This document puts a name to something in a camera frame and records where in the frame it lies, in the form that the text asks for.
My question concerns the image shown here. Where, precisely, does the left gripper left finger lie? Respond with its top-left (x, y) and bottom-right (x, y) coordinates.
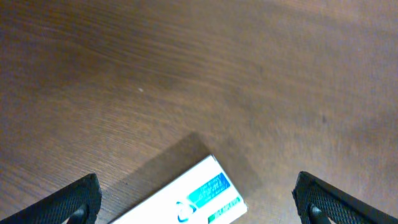
top-left (1, 173), bottom-right (102, 224)

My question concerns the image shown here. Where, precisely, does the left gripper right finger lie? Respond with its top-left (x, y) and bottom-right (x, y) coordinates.
top-left (292, 171), bottom-right (397, 224)

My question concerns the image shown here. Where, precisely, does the white Panadol box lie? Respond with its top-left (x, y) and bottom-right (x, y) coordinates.
top-left (113, 155), bottom-right (248, 224)

